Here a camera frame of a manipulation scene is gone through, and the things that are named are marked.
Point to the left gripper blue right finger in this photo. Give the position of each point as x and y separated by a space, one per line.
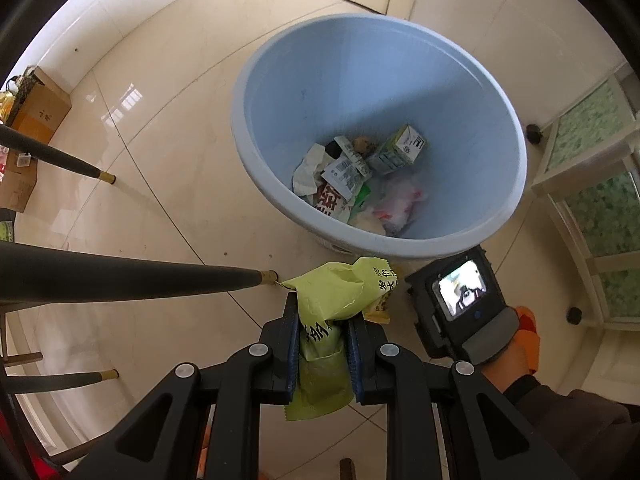
355 362

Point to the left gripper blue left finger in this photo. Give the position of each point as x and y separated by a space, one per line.
288 353

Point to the yellow green snack bag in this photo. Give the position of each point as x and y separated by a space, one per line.
327 295

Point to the dark sleeve forearm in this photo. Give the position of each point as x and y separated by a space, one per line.
598 438

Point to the light blue trash bin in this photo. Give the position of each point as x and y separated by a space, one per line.
369 75

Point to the person right hand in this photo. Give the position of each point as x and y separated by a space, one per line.
521 355

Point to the pink plastic bag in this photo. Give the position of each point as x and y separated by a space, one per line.
395 210

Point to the red white snack bag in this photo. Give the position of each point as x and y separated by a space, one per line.
332 204

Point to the white crumpled tissue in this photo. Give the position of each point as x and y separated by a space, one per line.
306 177

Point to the green white milk carton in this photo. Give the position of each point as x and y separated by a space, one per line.
399 151

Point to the brown round food scrap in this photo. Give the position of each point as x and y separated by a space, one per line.
364 146

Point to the black table leg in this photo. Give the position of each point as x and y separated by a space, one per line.
16 141
36 275

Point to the cardboard box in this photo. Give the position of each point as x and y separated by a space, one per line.
37 111

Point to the glass cabinet door frame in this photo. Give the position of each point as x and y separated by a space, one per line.
588 180

